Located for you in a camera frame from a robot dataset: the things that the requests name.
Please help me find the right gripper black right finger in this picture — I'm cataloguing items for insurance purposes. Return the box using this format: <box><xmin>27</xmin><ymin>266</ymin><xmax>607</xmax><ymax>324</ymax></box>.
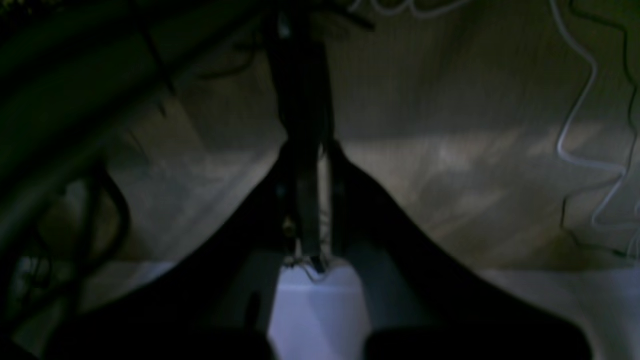
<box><xmin>327</xmin><ymin>142</ymin><xmax>594</xmax><ymax>360</ymax></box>

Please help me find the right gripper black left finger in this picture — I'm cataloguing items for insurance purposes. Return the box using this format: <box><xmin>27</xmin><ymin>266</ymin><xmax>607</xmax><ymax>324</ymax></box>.
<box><xmin>45</xmin><ymin>143</ymin><xmax>300</xmax><ymax>360</ymax></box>

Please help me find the black T-shirt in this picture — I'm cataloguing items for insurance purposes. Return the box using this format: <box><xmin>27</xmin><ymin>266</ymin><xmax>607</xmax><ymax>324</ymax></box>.
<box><xmin>262</xmin><ymin>0</ymin><xmax>335</xmax><ymax>275</ymax></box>

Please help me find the black cable on floor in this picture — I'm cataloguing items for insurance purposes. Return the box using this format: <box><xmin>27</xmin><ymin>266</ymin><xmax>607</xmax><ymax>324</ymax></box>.
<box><xmin>560</xmin><ymin>0</ymin><xmax>640</xmax><ymax>258</ymax></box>

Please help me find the white cable on floor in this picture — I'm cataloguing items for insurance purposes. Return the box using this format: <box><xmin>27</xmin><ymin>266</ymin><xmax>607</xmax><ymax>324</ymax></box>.
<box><xmin>547</xmin><ymin>0</ymin><xmax>640</xmax><ymax>261</ymax></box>

